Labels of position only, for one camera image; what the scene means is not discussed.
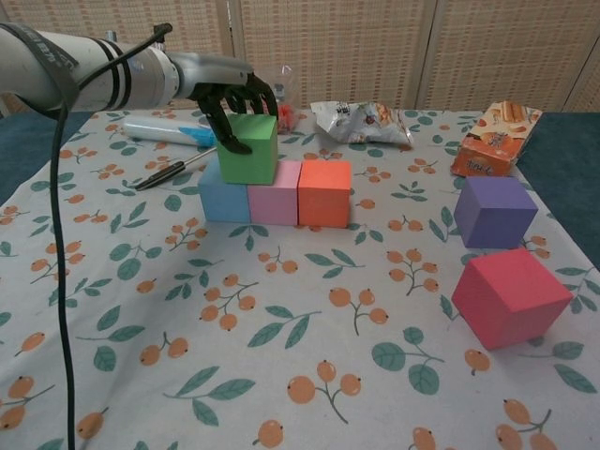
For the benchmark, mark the pink cube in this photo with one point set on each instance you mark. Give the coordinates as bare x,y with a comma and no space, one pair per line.
274,201

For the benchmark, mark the clear bag orange items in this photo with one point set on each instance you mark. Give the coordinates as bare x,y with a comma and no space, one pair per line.
287,115

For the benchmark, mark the woven folding screen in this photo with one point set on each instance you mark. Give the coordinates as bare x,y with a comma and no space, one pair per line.
375,47

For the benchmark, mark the blue cube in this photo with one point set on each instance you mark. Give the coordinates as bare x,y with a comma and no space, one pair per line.
225,204

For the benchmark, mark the crumpled snack bag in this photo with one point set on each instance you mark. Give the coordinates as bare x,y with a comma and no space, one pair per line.
356,124

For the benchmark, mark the floral tablecloth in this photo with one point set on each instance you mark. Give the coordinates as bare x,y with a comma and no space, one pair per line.
281,375

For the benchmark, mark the purple cube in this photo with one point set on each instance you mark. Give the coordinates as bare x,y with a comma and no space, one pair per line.
492,215

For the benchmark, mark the green cube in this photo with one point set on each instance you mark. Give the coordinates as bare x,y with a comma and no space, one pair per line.
253,157

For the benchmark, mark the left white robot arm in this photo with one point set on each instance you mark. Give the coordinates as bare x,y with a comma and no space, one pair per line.
94,70

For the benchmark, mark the orange biscuit box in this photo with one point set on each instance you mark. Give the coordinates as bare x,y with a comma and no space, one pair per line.
492,150

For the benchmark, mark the orange cube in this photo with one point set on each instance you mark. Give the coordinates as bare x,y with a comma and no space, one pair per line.
323,197

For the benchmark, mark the teal table cover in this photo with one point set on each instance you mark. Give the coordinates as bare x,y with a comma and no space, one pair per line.
562,150

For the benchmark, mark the white plastic wrap roll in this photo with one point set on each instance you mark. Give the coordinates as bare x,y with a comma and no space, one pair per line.
154,130

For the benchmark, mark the red cube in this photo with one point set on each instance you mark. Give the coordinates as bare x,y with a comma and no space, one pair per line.
511,300

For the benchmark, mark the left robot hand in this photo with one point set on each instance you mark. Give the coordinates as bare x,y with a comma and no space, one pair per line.
206,75

